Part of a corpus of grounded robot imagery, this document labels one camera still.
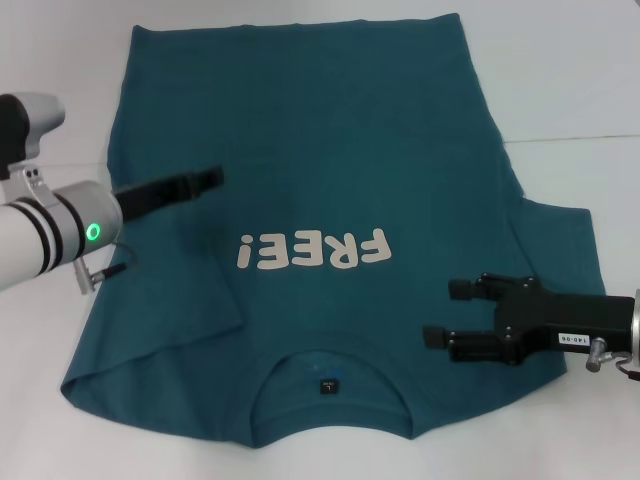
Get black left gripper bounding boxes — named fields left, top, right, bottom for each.
left=113, top=167, right=225, bottom=225

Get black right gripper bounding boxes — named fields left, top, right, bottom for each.
left=423, top=272, right=636, bottom=367

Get teal T-shirt with FREE print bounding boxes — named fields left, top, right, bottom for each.
left=59, top=12, right=609, bottom=444

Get left arm cable with plug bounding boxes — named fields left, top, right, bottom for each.
left=73, top=242, right=139, bottom=297

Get arm cable with plug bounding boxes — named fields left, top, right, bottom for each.
left=73, top=242, right=139, bottom=297
left=585, top=337, right=640, bottom=384

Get right arm cable with plug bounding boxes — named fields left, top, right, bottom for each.
left=585, top=337, right=640, bottom=384

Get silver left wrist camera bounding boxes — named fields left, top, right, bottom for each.
left=0, top=92, right=67, bottom=177

